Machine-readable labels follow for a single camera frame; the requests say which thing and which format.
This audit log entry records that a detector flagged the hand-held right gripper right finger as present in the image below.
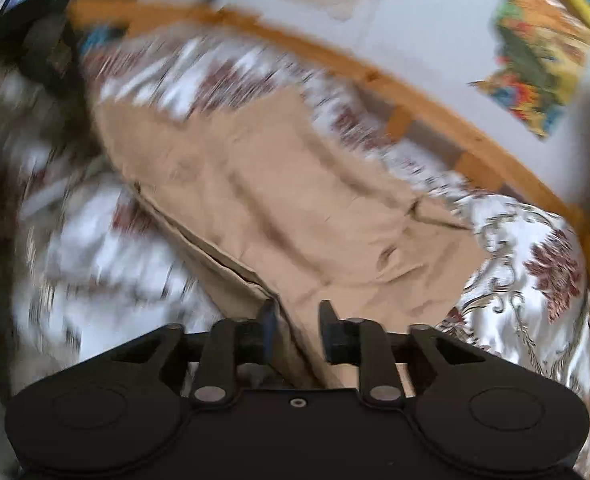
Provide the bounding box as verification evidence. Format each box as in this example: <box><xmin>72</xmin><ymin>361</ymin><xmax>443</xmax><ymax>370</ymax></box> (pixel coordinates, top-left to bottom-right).
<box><xmin>319</xmin><ymin>300</ymin><xmax>486</xmax><ymax>407</ymax></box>

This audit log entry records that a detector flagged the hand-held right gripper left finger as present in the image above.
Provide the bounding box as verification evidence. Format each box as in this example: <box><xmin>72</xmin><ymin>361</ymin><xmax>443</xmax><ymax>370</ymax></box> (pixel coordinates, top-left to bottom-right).
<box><xmin>110</xmin><ymin>300</ymin><xmax>279</xmax><ymax>407</ymax></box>

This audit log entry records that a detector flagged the tan hooded jacket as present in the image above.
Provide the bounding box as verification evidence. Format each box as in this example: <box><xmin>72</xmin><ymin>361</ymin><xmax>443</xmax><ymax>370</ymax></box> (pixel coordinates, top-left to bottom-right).
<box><xmin>92</xmin><ymin>25</ymin><xmax>486</xmax><ymax>392</ymax></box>

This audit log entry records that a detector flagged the white floral satin bedspread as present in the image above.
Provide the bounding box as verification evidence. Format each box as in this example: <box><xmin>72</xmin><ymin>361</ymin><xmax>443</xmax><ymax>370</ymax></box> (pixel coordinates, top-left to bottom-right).
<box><xmin>0</xmin><ymin>35</ymin><xmax>590</xmax><ymax>480</ymax></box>

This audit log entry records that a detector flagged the colourful landscape poster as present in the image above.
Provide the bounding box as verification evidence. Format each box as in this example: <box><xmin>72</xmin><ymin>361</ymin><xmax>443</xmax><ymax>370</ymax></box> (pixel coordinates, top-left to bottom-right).
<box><xmin>469</xmin><ymin>0</ymin><xmax>590</xmax><ymax>140</ymax></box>

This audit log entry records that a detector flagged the wooden bed frame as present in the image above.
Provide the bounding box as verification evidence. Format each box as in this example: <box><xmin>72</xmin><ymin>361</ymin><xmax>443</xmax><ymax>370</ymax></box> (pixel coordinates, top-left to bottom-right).
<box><xmin>69</xmin><ymin>0</ymin><xmax>590</xmax><ymax>311</ymax></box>

